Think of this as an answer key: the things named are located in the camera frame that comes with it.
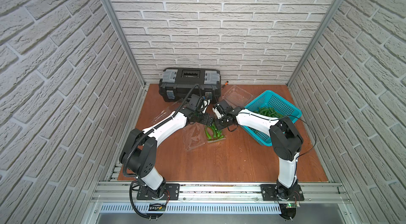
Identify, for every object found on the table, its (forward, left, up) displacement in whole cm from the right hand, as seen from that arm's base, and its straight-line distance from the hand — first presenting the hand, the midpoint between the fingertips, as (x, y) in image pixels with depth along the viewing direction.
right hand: (219, 124), depth 94 cm
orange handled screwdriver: (+38, -10, -4) cm, 40 cm away
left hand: (+1, +5, +9) cm, 10 cm away
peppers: (-5, +4, -2) cm, 7 cm away
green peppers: (+9, -35, -3) cm, 36 cm away
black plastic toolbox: (+23, +25, +14) cm, 37 cm away
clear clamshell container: (+25, -17, -4) cm, 30 cm away
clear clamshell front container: (-5, +15, -2) cm, 16 cm away
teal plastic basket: (+11, -40, +3) cm, 42 cm away
